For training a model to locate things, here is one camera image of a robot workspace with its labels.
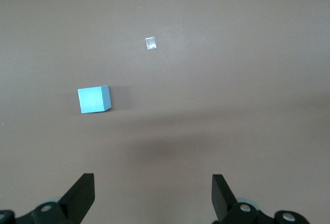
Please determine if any light blue foam cube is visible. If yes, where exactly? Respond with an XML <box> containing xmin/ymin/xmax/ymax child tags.
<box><xmin>77</xmin><ymin>85</ymin><xmax>112</xmax><ymax>114</ymax></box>

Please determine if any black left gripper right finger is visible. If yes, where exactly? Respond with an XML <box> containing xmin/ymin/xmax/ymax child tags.
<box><xmin>211</xmin><ymin>174</ymin><xmax>309</xmax><ymax>224</ymax></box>

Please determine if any small clear tape piece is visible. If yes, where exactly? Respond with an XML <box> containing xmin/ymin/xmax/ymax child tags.
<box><xmin>145</xmin><ymin>37</ymin><xmax>157</xmax><ymax>50</ymax></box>

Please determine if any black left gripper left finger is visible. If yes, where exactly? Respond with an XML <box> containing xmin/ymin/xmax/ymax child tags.
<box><xmin>15</xmin><ymin>173</ymin><xmax>95</xmax><ymax>224</ymax></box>

